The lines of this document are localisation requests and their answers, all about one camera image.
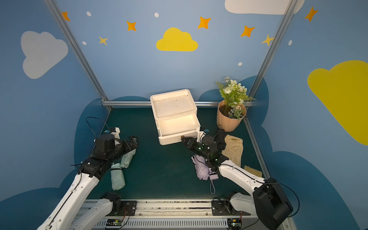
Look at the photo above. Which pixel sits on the lilac folded umbrella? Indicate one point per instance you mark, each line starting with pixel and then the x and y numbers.
pixel 202 170
pixel 212 177

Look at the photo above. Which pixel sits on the circuit board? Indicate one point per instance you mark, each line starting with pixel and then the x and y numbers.
pixel 234 224
pixel 114 223

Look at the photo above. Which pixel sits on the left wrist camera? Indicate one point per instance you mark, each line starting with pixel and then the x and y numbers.
pixel 114 131

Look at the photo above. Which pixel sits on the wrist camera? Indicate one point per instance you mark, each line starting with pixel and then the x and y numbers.
pixel 114 131
pixel 200 132

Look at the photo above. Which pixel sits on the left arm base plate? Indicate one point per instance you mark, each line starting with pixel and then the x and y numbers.
pixel 126 207

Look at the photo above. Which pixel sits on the white three-drawer cabinet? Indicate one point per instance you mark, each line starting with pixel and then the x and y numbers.
pixel 175 115

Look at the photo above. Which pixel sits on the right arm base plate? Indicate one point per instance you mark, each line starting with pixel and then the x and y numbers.
pixel 224 208

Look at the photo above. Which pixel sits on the beige work gloves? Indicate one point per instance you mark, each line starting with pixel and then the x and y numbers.
pixel 233 149

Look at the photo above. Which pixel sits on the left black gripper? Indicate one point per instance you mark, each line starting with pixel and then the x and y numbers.
pixel 126 143

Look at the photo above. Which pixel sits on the flower plant in pot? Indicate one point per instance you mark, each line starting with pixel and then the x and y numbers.
pixel 232 109

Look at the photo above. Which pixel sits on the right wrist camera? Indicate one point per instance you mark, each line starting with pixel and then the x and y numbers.
pixel 200 132

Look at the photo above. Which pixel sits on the left circuit board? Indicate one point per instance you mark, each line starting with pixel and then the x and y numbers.
pixel 114 223

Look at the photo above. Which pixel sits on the blue hand brush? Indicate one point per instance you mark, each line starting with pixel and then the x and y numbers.
pixel 253 171

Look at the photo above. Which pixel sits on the right circuit board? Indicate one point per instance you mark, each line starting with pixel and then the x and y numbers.
pixel 234 224

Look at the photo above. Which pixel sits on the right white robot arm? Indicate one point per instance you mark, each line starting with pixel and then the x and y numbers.
pixel 221 155

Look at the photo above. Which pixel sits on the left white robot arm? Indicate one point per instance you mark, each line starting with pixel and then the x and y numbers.
pixel 108 149

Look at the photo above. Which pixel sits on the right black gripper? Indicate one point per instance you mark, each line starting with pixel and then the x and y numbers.
pixel 194 145

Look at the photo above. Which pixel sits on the aluminium front rail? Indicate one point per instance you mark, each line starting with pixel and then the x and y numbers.
pixel 174 207

